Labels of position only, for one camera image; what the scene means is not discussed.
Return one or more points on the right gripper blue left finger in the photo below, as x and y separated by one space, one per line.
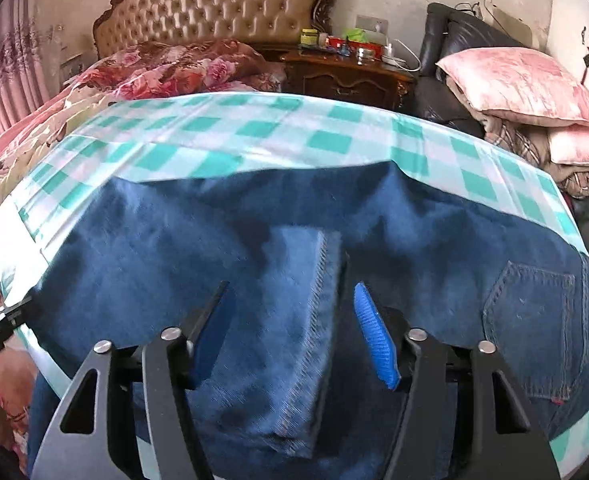
209 332

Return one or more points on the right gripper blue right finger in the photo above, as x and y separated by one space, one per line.
381 346

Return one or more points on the blue denim jeans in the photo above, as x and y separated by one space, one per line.
294 393

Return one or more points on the teal white checkered tablecloth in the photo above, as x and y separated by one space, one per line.
216 134

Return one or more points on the plaid folded blanket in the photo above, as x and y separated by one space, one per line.
528 142

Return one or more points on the pink curtain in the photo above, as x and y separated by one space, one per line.
23 87

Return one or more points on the dark wooden nightstand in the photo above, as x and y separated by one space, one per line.
332 76

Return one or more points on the white power strip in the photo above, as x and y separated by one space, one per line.
392 61

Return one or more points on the lower pink floral pillow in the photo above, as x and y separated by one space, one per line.
569 145

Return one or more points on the pink floral pillow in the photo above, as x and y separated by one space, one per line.
569 145
520 85

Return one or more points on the upper pink floral pillow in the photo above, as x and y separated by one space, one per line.
520 85

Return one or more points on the floral pink bed quilt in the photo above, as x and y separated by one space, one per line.
150 70

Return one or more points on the green crumpled bag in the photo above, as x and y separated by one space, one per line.
357 35

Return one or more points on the yellow lidded jar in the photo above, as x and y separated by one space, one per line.
309 37

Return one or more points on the black leather armchair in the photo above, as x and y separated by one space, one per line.
449 31

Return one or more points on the red hanging tassel ornament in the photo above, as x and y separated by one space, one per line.
585 42

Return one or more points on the tufted tan leather headboard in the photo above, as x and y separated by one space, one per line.
267 25

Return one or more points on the wall power socket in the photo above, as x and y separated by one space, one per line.
372 24

